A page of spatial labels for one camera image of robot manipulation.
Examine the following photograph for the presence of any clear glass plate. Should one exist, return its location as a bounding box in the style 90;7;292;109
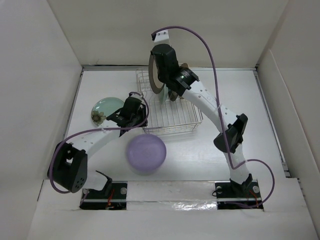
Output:
91;97;124;126

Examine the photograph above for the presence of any wire dish rack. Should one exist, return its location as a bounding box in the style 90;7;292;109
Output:
136;68;203;135

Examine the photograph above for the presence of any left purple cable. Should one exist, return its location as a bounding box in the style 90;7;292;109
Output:
48;91;150;208

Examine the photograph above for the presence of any light green rectangular dish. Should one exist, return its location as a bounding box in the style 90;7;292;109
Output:
159;86;169;105

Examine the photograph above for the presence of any brown rim cream bowl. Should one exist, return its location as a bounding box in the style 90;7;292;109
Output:
148;54;164;94

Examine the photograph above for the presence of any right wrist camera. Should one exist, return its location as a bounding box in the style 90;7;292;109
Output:
151;29;170;46

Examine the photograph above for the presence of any beige wooden plate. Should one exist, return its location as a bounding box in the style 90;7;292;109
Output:
180;63;190;71

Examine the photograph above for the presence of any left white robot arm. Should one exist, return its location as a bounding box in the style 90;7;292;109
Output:
47;92;150;194

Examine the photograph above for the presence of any purple plastic plate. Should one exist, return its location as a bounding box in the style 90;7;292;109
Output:
125;134;167;175

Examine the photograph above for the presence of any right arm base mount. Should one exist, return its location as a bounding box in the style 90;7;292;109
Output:
212;180;264;210

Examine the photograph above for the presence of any dark striped rim plate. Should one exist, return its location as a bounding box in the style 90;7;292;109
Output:
168;91;179;102

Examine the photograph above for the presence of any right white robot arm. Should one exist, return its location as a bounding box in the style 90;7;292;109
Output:
149;43;253;198

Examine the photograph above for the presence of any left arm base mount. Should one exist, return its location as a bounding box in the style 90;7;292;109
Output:
79;181;128;211

